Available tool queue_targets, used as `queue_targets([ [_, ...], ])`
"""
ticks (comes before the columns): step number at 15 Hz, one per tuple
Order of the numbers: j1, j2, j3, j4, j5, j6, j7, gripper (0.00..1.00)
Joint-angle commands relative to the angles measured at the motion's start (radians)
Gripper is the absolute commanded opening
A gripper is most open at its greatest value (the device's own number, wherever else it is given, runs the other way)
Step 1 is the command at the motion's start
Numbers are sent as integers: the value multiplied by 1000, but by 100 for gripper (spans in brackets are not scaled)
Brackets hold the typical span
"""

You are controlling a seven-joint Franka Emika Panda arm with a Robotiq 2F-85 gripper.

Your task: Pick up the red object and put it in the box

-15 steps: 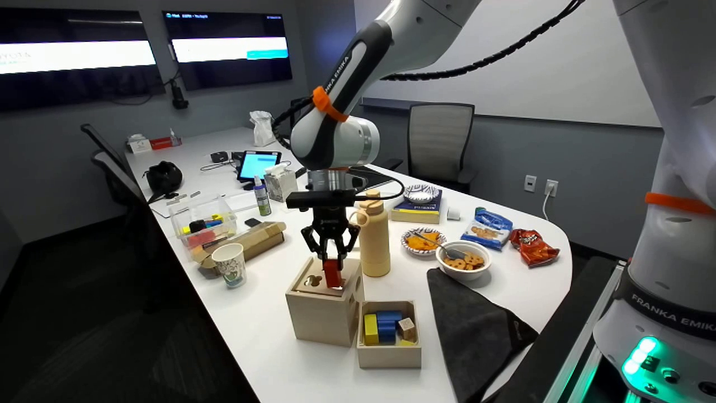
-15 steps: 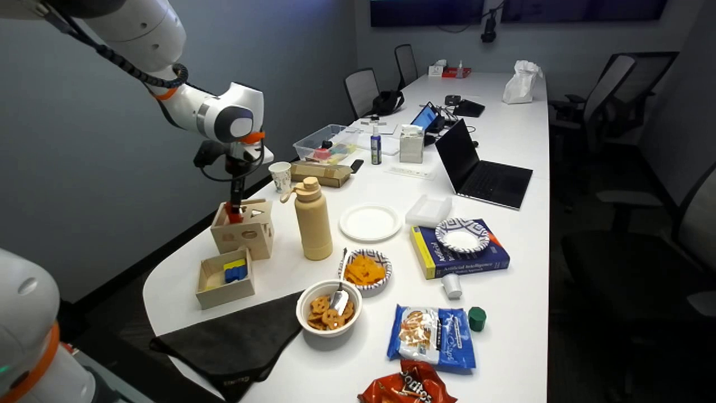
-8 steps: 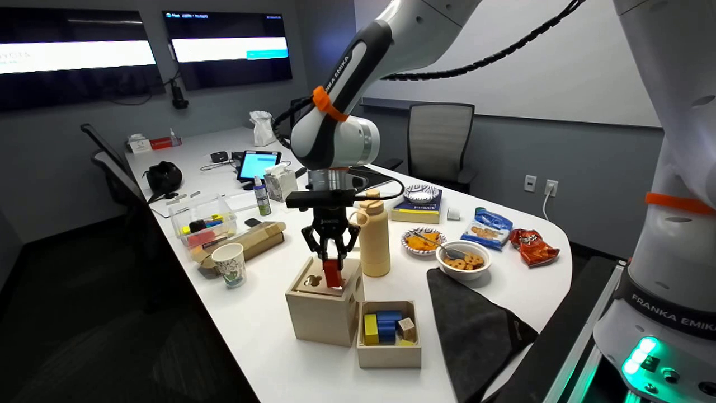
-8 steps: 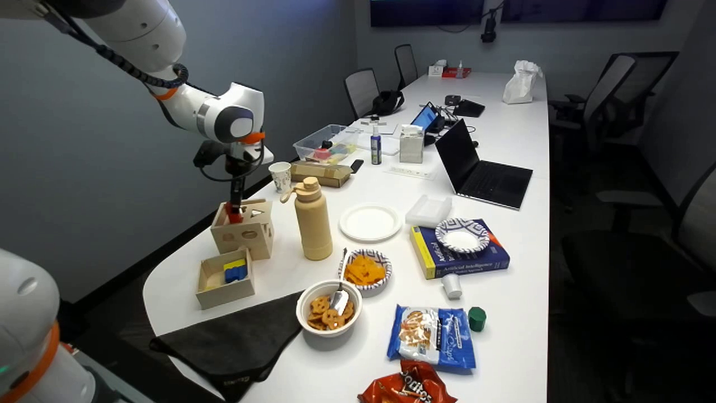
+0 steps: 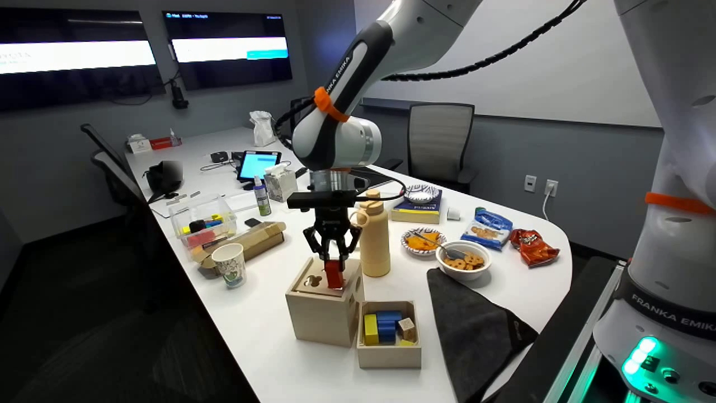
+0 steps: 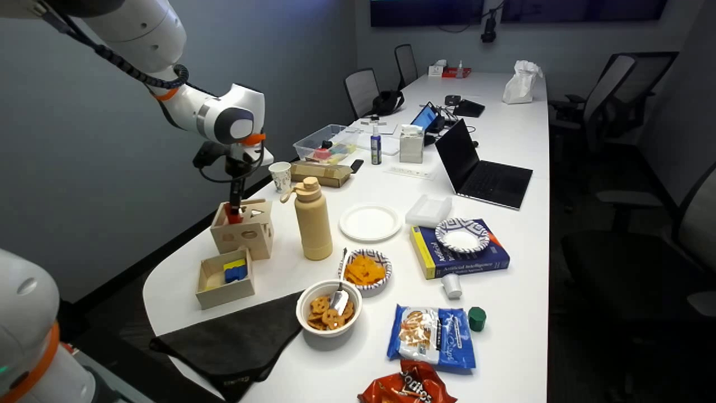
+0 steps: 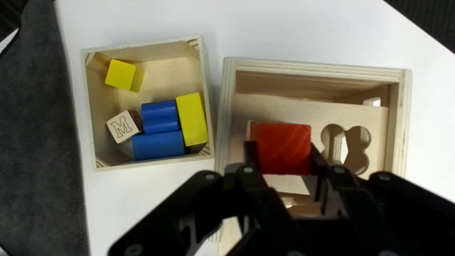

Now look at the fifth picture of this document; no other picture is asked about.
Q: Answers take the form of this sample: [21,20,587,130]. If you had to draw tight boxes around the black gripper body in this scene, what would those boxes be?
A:
[289,190,359,253]

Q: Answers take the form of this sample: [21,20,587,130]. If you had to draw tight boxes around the red wooden block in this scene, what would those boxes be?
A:
[325,260,344,288]

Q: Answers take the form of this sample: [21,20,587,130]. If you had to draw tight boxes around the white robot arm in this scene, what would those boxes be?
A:
[292,0,482,172]

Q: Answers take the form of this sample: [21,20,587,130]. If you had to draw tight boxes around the wooden box on table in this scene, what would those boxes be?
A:
[191,222,286,270]

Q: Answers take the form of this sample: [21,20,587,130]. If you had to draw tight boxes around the white tissue box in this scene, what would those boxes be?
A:
[265,164,297,202]

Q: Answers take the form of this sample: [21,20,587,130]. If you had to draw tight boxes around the blue and yellow box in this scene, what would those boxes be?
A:
[391,192,443,223]

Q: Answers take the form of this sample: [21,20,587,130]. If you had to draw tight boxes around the wooden shape sorter box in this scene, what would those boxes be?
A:
[286,258,363,346]

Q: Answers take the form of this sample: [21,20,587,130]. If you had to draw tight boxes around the patterned bowl on box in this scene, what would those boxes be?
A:
[406,186,442,203]

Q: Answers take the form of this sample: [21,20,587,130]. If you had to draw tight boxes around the beige water bottle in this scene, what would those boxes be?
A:
[353,194,391,278]

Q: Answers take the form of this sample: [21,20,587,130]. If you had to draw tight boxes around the patterned bowl of orange chips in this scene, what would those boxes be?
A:
[403,229,443,254]

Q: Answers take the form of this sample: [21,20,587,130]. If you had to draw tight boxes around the small spray bottle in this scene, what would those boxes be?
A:
[253,179,272,216]

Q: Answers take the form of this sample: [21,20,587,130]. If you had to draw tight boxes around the tablet with blue screen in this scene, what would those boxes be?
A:
[237,149,283,182]

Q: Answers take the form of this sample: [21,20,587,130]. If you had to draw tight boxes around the yellow wooden block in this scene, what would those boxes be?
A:
[363,313,381,345]

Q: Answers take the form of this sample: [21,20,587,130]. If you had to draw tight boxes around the paper cup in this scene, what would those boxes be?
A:
[210,243,247,286]

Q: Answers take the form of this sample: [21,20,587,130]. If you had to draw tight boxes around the blue wooden block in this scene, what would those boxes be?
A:
[376,312,403,345]

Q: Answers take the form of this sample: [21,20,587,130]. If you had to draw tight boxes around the wooden tray with blocks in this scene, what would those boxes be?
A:
[357,300,422,369]

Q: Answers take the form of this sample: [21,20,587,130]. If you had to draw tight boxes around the white plastic bag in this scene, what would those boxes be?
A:
[249,110,276,145]

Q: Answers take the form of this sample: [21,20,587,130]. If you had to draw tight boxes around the white bowl of pretzels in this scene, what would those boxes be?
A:
[437,239,493,280]

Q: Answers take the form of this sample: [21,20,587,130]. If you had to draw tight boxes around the clear plastic container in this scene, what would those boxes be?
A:
[171,196,237,249]

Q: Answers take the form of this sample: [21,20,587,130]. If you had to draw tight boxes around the office chair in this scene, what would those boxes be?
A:
[408,102,475,190]

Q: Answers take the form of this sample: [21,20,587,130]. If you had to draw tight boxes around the blue snack bag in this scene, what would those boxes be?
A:
[463,205,513,250]

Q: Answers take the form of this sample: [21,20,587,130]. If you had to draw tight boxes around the dark grey cloth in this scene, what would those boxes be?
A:
[427,268,538,403]

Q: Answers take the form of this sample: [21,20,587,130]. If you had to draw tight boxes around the red chip bag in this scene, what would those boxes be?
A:
[511,229,559,268]

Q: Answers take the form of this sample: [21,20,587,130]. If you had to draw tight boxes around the wall monitor screen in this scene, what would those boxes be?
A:
[163,9,293,89]

